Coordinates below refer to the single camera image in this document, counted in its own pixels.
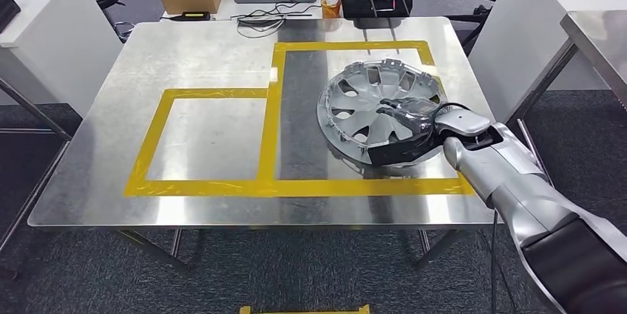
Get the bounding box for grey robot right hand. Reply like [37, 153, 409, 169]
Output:
[376, 98, 442, 137]

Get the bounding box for silver plastic wheel hubcap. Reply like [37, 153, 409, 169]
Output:
[316, 58, 450, 170]

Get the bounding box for yellow workbench tape marking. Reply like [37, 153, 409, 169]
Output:
[122, 40, 475, 199]

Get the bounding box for steel workbench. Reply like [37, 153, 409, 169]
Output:
[27, 16, 497, 273]
[509, 10, 627, 191]
[0, 76, 73, 254]

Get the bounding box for white table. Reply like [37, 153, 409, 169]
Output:
[0, 0, 123, 118]
[467, 0, 627, 124]

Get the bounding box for yellow floor tape square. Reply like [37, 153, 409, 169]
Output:
[239, 304, 372, 314]

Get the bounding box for black adapter yellow label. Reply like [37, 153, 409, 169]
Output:
[171, 10, 211, 22]

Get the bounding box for black case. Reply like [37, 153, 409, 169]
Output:
[0, 0, 22, 35]

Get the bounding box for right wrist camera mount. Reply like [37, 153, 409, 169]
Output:
[367, 128, 449, 167]

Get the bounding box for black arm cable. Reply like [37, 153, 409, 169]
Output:
[426, 101, 516, 314]

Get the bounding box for tangled desk cables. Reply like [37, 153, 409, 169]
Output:
[230, 2, 325, 38]

